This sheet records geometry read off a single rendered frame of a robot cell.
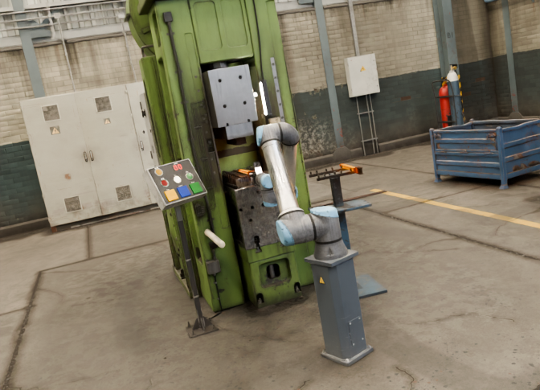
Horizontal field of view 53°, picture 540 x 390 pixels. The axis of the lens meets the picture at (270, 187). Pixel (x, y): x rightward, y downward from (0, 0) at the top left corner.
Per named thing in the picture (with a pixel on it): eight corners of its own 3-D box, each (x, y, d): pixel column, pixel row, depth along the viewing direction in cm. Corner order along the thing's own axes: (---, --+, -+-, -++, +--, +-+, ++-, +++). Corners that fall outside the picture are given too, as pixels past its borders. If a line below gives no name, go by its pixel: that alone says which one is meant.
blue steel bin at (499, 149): (553, 174, 654) (547, 115, 642) (504, 189, 624) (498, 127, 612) (477, 169, 763) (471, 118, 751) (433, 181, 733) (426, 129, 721)
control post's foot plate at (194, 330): (220, 330, 378) (218, 318, 376) (189, 339, 371) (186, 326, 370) (213, 319, 398) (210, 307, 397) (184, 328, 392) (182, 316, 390)
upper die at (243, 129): (254, 134, 390) (251, 121, 389) (227, 140, 385) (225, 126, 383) (239, 133, 430) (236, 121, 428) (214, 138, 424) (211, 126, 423)
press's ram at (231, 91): (269, 117, 393) (259, 62, 386) (218, 128, 382) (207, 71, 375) (252, 119, 432) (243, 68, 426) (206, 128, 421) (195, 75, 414)
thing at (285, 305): (319, 302, 394) (319, 301, 394) (243, 326, 377) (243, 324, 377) (299, 287, 431) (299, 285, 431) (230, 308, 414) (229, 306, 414)
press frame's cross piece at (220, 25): (254, 55, 399) (242, -11, 391) (200, 64, 387) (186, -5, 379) (238, 62, 440) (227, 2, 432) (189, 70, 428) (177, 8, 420)
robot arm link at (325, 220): (345, 237, 296) (341, 207, 293) (316, 244, 293) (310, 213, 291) (337, 231, 311) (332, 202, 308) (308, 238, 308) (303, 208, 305)
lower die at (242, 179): (263, 182, 396) (260, 170, 395) (236, 188, 390) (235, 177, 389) (247, 177, 436) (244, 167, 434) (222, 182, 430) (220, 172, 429)
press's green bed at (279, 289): (304, 297, 410) (293, 237, 403) (257, 310, 399) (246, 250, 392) (279, 277, 462) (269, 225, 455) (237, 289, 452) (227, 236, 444)
